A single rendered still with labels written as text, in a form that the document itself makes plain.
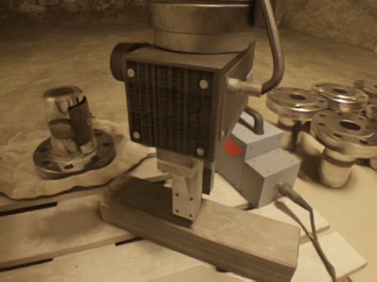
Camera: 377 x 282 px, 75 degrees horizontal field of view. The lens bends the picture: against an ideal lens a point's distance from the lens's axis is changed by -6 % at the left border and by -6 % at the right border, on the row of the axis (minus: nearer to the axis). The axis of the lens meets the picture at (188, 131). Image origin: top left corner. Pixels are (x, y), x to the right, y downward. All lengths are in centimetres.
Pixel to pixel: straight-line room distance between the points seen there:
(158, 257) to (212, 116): 40
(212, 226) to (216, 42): 37
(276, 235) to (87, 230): 44
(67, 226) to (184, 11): 58
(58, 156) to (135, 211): 36
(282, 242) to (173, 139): 33
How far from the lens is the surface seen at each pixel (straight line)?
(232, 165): 76
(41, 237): 73
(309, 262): 67
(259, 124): 72
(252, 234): 57
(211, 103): 30
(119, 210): 63
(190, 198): 48
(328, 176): 109
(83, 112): 81
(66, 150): 84
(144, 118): 36
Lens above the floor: 66
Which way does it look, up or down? 30 degrees down
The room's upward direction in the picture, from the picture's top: 1 degrees clockwise
